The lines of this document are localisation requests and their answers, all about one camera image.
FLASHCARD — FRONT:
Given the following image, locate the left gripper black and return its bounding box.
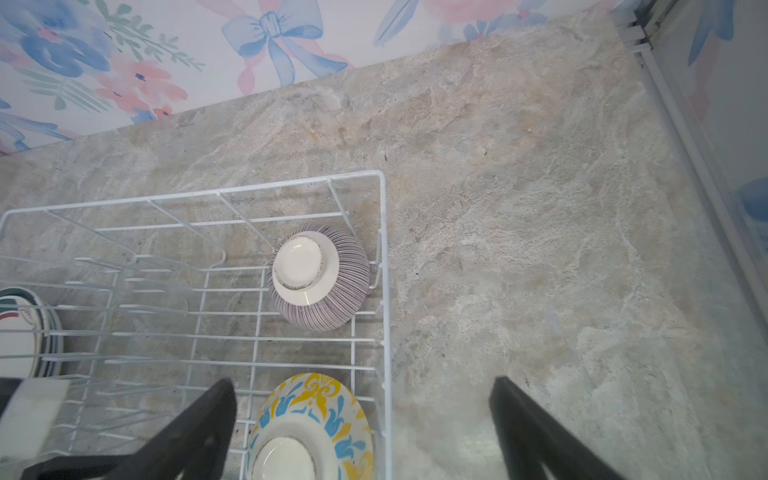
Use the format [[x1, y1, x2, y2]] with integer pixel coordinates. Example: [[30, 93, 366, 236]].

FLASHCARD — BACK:
[[21, 455, 132, 480]]

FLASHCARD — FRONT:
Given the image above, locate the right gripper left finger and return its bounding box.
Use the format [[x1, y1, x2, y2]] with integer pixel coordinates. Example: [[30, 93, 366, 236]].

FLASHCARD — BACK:
[[106, 378, 237, 479]]

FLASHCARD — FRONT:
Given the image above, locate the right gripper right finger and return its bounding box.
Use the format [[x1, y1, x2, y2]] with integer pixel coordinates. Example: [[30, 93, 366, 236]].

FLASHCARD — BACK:
[[489, 377, 622, 479]]

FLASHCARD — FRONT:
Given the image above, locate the yellow blue patterned bowl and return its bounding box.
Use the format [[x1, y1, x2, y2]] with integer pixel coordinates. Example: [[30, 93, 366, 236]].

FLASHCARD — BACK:
[[244, 373, 375, 479]]

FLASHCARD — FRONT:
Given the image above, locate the white wire dish rack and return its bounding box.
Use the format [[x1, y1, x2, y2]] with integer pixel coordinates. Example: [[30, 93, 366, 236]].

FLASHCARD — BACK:
[[1, 171, 394, 479]]

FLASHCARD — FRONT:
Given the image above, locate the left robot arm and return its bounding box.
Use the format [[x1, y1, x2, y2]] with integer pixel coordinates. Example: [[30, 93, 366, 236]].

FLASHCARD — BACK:
[[1, 378, 151, 479]]

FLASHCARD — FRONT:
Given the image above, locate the right corner aluminium profile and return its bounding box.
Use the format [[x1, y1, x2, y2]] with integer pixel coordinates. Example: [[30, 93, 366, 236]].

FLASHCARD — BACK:
[[611, 0, 767, 318]]

